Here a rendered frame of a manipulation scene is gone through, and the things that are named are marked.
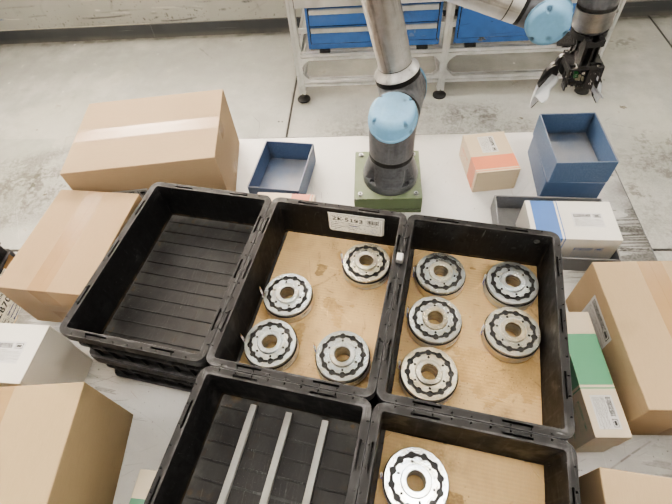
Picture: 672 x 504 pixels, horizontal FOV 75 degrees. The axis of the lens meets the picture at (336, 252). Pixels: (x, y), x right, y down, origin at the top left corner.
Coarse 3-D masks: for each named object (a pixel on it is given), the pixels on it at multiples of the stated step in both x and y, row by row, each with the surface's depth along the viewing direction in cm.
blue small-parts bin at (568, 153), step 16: (592, 112) 121; (544, 128) 119; (560, 128) 126; (576, 128) 125; (592, 128) 122; (544, 144) 119; (560, 144) 124; (576, 144) 124; (592, 144) 122; (608, 144) 114; (544, 160) 119; (560, 160) 120; (576, 160) 120; (592, 160) 120; (608, 160) 114; (560, 176) 114; (576, 176) 114; (592, 176) 114; (608, 176) 113
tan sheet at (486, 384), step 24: (480, 264) 96; (408, 288) 93; (480, 288) 92; (408, 312) 90; (480, 312) 89; (528, 312) 88; (408, 336) 87; (480, 336) 86; (456, 360) 83; (480, 360) 83; (528, 360) 82; (480, 384) 80; (504, 384) 80; (528, 384) 80; (480, 408) 78; (504, 408) 78; (528, 408) 77
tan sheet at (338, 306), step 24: (288, 240) 103; (312, 240) 103; (336, 240) 102; (288, 264) 99; (312, 264) 99; (336, 264) 98; (312, 288) 95; (336, 288) 95; (384, 288) 94; (264, 312) 92; (312, 312) 92; (336, 312) 91; (360, 312) 91; (312, 336) 88; (360, 336) 88; (240, 360) 86; (312, 360) 85; (360, 384) 82
